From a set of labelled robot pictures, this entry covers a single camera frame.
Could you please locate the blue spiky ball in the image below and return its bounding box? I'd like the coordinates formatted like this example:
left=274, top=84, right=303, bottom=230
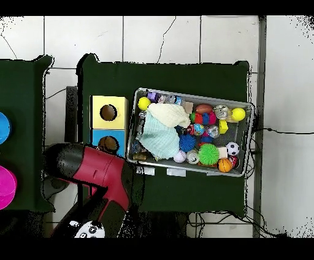
left=178, top=133, right=197, bottom=153

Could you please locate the black white soccer ball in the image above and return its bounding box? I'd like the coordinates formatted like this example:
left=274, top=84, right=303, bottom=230
left=225, top=141, right=240, bottom=156

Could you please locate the magenta bowl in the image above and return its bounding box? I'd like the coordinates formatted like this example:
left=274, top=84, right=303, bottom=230
left=0, top=165, right=18, bottom=211

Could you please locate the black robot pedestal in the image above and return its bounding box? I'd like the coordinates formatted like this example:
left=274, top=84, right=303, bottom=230
left=139, top=211, right=190, bottom=238

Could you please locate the cream waffle cloth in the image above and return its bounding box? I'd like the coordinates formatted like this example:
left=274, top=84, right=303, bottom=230
left=146, top=102, right=191, bottom=128

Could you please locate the brown football toy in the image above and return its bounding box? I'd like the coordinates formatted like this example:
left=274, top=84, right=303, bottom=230
left=195, top=103, right=213, bottom=115

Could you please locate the green spiky ball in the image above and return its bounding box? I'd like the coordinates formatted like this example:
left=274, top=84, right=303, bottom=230
left=197, top=143, right=220, bottom=166

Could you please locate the green cloth side table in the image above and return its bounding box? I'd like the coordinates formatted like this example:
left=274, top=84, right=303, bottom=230
left=0, top=55, right=56, bottom=213

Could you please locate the yellow smiley ball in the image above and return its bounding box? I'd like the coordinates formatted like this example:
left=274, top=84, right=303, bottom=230
left=137, top=96, right=152, bottom=111

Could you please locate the dark green tablecloth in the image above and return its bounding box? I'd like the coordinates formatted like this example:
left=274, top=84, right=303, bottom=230
left=77, top=53, right=250, bottom=217

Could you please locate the crushed clear plastic bottle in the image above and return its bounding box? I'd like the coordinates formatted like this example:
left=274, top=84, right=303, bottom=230
left=205, top=124, right=220, bottom=139
left=158, top=94, right=183, bottom=105

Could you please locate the silver mesh bin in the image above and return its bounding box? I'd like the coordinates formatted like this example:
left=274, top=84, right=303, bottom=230
left=125, top=87, right=255, bottom=178

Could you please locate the black cable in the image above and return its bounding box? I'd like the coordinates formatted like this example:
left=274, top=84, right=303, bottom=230
left=252, top=126, right=314, bottom=136

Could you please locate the silver drink can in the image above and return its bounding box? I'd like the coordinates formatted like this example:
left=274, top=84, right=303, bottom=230
left=186, top=149, right=200, bottom=164

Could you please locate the white baseball toy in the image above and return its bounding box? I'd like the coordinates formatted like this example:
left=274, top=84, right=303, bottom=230
left=173, top=150, right=187, bottom=163

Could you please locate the wooden three-hole box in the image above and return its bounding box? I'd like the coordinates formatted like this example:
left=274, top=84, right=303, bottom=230
left=89, top=94, right=129, bottom=197

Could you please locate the plain yellow ball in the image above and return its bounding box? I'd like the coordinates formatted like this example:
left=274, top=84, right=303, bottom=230
left=231, top=107, right=247, bottom=122

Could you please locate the multicolour spiky caterpillar toy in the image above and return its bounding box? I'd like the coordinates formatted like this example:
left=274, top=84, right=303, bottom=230
left=189, top=111, right=217, bottom=126

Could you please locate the mint waffle cloth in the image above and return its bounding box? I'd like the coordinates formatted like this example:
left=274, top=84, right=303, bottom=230
left=139, top=112, right=180, bottom=160

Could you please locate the grey tape strip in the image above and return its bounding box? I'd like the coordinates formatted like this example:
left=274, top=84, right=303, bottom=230
left=166, top=167, right=186, bottom=178
left=136, top=166, right=156, bottom=177

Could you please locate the blue bowl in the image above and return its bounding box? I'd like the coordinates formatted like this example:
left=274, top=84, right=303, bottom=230
left=0, top=112, right=12, bottom=145

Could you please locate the yellow plastic block toy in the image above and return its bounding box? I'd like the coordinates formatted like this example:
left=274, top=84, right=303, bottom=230
left=218, top=119, right=229, bottom=134

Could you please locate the orange basketball toy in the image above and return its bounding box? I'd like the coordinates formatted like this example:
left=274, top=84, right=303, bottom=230
left=217, top=158, right=233, bottom=173

